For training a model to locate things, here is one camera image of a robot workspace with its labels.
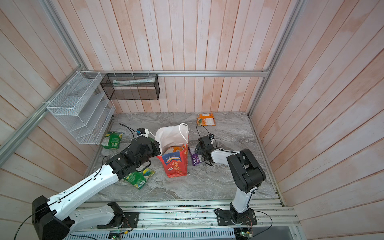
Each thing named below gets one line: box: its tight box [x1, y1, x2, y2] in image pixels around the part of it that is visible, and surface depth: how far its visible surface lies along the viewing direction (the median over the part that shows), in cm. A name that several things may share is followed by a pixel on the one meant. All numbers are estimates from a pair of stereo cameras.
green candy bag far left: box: [101, 131, 124, 150], surface depth 103 cm
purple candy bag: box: [191, 153, 201, 166], surface depth 95 cm
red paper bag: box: [155, 123, 189, 178], surface depth 84 cm
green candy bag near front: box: [123, 168, 156, 190], surface depth 85 cm
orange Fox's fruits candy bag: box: [172, 144, 186, 153], surface depth 94 cm
